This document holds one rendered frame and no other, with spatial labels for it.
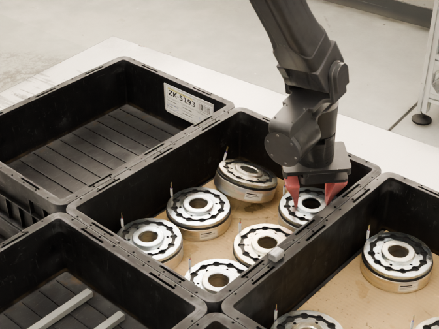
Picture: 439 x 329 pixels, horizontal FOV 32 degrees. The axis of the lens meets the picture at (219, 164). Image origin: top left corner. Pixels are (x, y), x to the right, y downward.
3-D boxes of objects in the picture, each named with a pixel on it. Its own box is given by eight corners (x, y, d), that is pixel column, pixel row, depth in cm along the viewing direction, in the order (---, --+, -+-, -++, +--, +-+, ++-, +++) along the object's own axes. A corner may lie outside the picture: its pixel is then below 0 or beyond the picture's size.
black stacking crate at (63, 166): (127, 107, 159) (123, 57, 153) (237, 160, 143) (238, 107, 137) (-40, 192, 135) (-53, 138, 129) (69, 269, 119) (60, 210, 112)
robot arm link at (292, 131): (348, 57, 105) (294, 47, 110) (304, 98, 98) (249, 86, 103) (353, 130, 112) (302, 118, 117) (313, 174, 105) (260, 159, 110)
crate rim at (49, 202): (124, 64, 154) (123, 53, 153) (239, 115, 138) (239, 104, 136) (-52, 147, 130) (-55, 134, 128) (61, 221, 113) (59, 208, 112)
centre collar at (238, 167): (245, 164, 132) (247, 161, 132) (268, 176, 129) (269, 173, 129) (228, 168, 128) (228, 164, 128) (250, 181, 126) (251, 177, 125)
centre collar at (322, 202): (308, 192, 126) (308, 190, 126) (332, 205, 124) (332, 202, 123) (289, 207, 123) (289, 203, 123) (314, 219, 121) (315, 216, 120)
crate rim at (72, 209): (239, 116, 138) (239, 104, 136) (385, 181, 121) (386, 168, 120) (62, 221, 113) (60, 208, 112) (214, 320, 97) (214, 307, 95)
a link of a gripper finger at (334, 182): (344, 217, 121) (349, 172, 115) (298, 220, 121) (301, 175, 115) (336, 187, 126) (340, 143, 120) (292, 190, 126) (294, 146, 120)
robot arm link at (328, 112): (346, 91, 110) (311, 79, 113) (322, 116, 106) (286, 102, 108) (342, 130, 114) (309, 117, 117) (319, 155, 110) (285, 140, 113)
